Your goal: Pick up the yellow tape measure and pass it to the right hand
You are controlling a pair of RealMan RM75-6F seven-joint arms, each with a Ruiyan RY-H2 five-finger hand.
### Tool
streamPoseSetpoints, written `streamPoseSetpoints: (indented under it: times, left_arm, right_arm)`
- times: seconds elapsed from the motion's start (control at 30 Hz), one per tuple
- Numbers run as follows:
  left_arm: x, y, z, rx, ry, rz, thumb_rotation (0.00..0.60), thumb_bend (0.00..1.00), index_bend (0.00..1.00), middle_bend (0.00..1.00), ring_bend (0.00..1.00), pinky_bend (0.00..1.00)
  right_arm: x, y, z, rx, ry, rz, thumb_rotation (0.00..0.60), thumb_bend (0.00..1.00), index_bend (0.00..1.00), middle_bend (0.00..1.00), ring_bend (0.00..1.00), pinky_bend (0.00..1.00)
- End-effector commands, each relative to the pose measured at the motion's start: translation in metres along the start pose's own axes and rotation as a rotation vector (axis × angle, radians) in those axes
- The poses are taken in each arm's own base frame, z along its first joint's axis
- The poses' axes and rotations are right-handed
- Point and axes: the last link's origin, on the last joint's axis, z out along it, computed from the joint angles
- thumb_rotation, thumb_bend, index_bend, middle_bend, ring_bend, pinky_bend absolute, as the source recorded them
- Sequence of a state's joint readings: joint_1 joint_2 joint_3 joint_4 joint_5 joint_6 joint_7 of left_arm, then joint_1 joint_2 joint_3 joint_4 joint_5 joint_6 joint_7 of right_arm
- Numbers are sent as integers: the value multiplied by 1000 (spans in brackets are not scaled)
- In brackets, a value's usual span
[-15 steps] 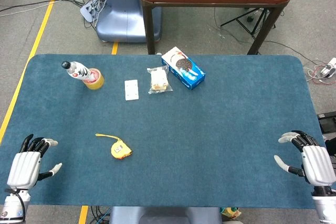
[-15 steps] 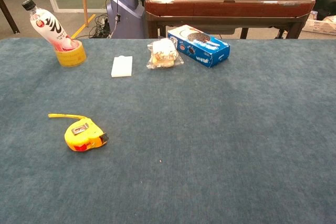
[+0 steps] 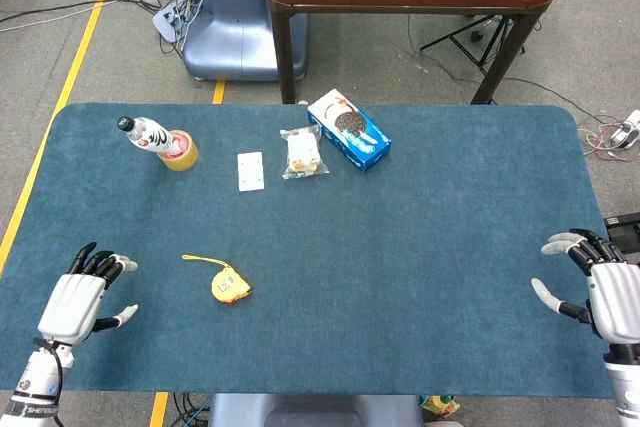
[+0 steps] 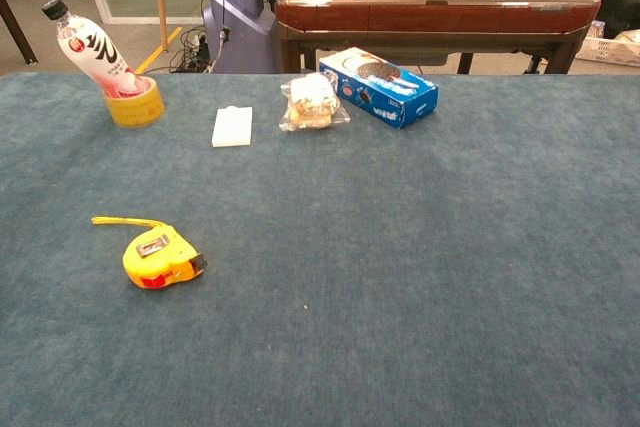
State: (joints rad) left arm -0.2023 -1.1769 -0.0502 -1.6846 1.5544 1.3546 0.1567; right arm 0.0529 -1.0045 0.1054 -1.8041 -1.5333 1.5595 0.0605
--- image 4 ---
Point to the small white card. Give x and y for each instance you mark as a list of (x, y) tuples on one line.
[(232, 127)]

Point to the pink white drink bottle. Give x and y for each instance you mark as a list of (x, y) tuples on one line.
[(90, 44)]

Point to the white plastic basket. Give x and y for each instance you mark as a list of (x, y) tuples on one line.
[(610, 52)]

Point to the blue felt table cloth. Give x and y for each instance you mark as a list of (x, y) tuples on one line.
[(400, 247)]

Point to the blue cookie box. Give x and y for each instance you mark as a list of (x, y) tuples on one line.
[(380, 92)]

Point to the dark table leg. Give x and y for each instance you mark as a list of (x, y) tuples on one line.
[(15, 27)]

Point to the yellow tape measure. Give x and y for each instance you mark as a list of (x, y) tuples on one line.
[(160, 257)]

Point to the plastic wrapped bread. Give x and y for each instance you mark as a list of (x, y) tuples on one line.
[(310, 102)]

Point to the black bag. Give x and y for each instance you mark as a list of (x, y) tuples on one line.
[(620, 9)]

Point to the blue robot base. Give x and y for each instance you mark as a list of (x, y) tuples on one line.
[(240, 22)]

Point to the brown mahjong table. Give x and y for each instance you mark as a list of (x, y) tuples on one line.
[(425, 12)]

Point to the yellow adhesive tape roll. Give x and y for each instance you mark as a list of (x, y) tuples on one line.
[(135, 111)]

